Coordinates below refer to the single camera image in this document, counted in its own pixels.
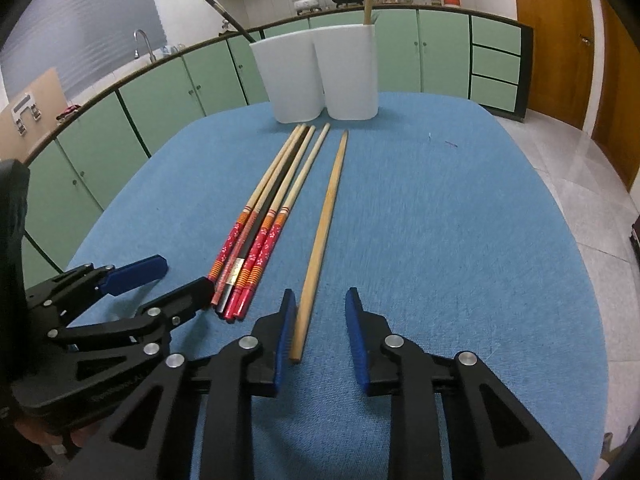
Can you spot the wooden door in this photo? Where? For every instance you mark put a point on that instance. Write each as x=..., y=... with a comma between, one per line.
x=620, y=100
x=550, y=35

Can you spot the brown cardboard sheet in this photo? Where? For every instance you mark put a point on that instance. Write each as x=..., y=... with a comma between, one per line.
x=47, y=90

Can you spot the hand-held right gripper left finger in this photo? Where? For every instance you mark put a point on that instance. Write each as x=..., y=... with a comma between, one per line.
x=282, y=340

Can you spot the grey window blind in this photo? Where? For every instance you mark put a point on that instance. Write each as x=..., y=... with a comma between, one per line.
x=85, y=15

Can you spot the metal bracket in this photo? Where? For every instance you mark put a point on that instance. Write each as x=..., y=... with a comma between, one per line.
x=22, y=105

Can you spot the person's left hand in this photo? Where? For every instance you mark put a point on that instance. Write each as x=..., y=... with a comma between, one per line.
x=35, y=432

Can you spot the white lidded pot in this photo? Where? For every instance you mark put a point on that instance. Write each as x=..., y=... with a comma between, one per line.
x=306, y=1

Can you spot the white double utensil holder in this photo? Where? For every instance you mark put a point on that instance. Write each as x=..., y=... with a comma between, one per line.
x=300, y=75

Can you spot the metal sink faucet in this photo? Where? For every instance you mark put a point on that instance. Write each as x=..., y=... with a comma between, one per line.
x=143, y=34

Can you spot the blue tablecloth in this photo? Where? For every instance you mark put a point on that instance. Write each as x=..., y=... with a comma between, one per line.
x=450, y=235

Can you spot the black chopstick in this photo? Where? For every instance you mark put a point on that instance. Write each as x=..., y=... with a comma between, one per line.
x=230, y=18
x=257, y=225

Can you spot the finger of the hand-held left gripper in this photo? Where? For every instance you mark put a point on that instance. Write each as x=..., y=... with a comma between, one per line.
x=135, y=272
x=185, y=297

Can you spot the red patterned chopstick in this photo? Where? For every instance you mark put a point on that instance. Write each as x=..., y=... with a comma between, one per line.
x=262, y=245
x=238, y=235
x=281, y=230

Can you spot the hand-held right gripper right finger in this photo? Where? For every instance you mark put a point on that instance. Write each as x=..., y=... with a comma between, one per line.
x=356, y=340

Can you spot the green lower kitchen cabinets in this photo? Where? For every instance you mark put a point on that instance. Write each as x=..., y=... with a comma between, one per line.
x=440, y=50

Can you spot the small red object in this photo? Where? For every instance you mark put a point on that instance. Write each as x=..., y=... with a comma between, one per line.
x=67, y=112

